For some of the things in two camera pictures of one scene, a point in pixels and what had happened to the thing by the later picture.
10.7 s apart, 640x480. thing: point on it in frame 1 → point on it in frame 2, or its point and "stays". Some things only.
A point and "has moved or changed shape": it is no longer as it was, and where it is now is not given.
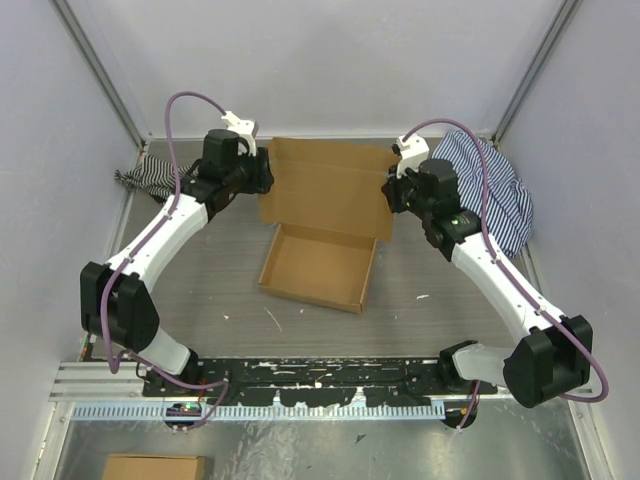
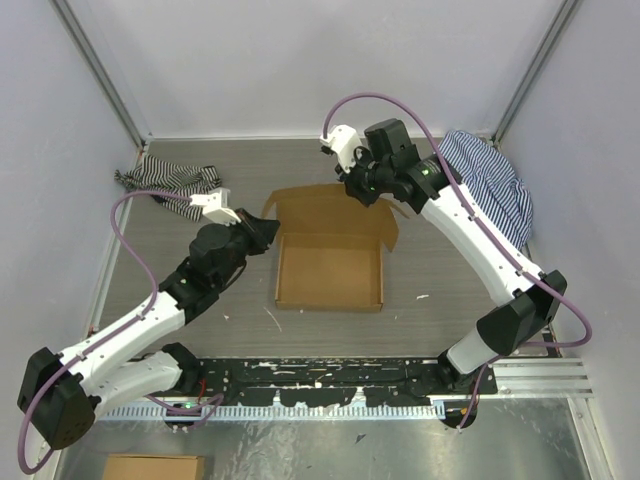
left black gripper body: [251, 175] → [229, 272]
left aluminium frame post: [103, 73] stays
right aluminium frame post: [565, 18] stays
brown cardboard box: [328, 207] has moved or changed shape
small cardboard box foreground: [154, 467] stays
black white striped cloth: [156, 175] stays
